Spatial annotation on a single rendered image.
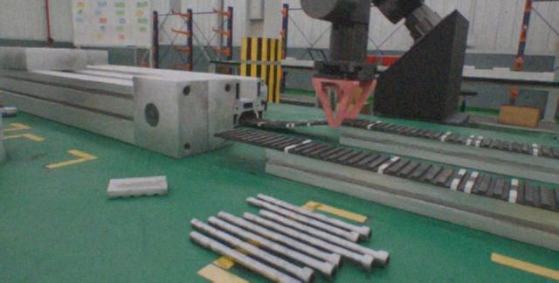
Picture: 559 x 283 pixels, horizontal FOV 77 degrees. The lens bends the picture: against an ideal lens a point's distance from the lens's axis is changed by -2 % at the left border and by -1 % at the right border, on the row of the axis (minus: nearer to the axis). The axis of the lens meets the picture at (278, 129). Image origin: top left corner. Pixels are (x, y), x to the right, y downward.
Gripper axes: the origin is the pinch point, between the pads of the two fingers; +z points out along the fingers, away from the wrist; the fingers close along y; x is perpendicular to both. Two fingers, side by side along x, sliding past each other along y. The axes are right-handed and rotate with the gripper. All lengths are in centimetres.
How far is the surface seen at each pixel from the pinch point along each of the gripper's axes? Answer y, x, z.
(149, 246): 38.3, 4.1, 3.6
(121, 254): 40.0, 3.6, 3.6
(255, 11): -258, -224, -57
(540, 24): -750, 33, -93
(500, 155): 2.0, 22.0, 1.1
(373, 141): 1.3, 5.8, 2.1
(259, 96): -3.7, -19.3, -1.7
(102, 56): -4, -76, -8
